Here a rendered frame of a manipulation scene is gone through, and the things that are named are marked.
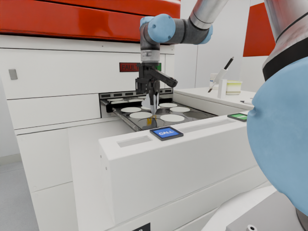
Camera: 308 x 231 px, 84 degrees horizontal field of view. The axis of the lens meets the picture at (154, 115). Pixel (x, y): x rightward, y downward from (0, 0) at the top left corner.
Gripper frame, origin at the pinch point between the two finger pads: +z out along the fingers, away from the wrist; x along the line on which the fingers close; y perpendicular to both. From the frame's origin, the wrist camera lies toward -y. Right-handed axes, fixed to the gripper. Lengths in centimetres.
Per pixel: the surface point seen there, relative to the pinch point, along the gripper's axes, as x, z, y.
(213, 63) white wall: -278, -21, -10
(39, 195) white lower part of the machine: 20, 43, 53
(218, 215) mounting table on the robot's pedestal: 35.0, 10.0, -26.6
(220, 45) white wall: -289, -54, -20
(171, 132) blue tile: 30.2, -4.5, -15.1
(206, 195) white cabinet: 26.8, 12.7, -24.0
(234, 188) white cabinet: 18.3, 15.0, -31.4
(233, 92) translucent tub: -29.3, -5.8, -31.1
